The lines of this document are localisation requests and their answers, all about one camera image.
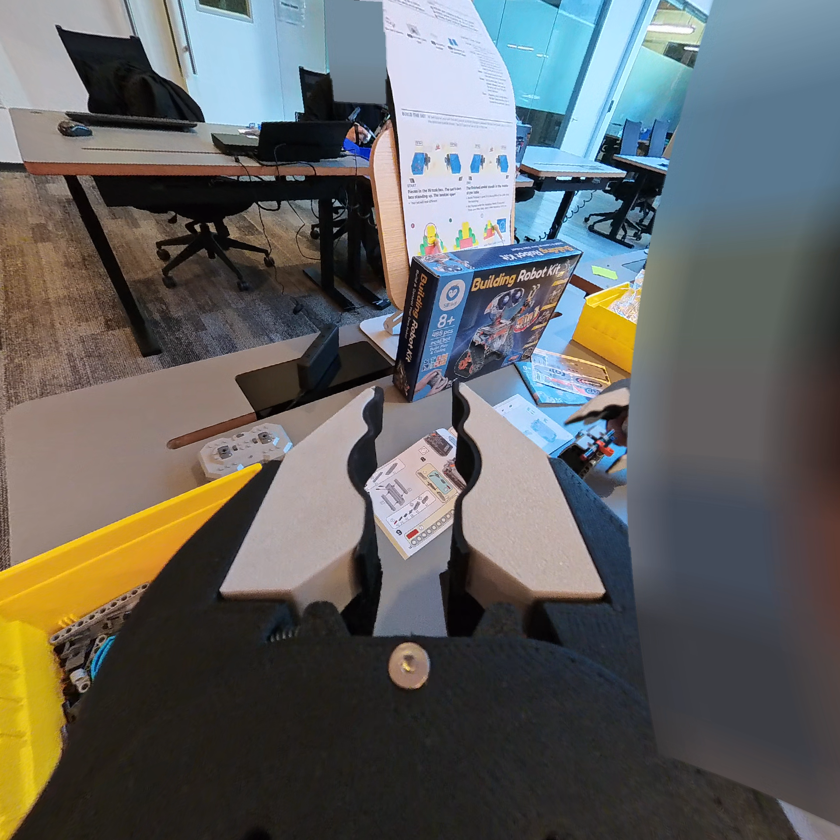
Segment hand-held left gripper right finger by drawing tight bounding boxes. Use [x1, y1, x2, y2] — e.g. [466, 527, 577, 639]
[440, 382, 607, 636]

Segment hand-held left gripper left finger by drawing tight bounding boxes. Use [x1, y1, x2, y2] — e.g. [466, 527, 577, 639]
[218, 386, 385, 636]

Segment black brick motor assembly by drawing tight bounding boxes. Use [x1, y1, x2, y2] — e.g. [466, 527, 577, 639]
[558, 423, 627, 476]

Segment instruction booklet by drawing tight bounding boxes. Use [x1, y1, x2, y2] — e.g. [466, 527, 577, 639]
[364, 394, 575, 560]

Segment yellow parts bin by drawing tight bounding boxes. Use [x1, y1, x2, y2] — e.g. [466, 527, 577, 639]
[0, 462, 263, 840]

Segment pile of building brick parts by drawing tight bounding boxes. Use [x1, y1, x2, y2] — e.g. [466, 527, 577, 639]
[49, 584, 148, 710]

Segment adjoining wood-edged desk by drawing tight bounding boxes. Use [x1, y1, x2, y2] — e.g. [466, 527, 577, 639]
[570, 251, 648, 296]

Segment grey standing desk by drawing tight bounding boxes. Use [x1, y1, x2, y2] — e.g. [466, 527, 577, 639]
[517, 146, 627, 240]
[613, 152, 672, 198]

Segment colourful sticker sheet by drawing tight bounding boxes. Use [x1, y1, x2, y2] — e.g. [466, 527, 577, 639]
[530, 349, 613, 395]

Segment yellow bin with bags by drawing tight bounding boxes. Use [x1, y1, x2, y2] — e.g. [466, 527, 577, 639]
[572, 282, 641, 375]

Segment blue manual booklet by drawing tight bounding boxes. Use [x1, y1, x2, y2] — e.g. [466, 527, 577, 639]
[515, 361, 592, 406]

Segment grey remote controller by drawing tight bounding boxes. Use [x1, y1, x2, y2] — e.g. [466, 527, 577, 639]
[199, 423, 294, 483]

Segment clear plastic bags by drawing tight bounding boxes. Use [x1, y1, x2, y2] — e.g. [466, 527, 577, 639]
[607, 279, 644, 324]

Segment blue robot kit box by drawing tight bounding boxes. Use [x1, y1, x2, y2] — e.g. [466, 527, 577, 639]
[392, 239, 584, 403]

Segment black power adapter box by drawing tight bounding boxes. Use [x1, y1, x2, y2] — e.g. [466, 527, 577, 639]
[297, 323, 342, 395]

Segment dark office chair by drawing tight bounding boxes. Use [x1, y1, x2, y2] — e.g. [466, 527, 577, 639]
[584, 118, 667, 249]

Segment large printed instruction sheet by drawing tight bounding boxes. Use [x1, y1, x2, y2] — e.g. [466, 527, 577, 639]
[382, 0, 517, 258]

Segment black laptop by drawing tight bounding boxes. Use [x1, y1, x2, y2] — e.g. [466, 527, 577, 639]
[211, 120, 353, 164]

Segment black high-back chair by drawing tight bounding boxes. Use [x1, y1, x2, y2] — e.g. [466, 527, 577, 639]
[298, 66, 388, 126]

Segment black keyboard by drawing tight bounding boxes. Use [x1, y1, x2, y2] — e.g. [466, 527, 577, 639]
[66, 112, 199, 131]

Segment black jacket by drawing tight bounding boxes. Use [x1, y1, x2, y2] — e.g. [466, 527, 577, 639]
[88, 62, 206, 126]

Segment white door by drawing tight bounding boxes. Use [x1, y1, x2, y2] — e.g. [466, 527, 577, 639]
[131, 0, 290, 116]

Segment black swivel office chair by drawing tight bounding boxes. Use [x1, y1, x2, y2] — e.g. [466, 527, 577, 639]
[56, 25, 277, 291]

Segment black desk cable tray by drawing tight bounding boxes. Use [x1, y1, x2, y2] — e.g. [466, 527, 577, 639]
[235, 340, 395, 420]

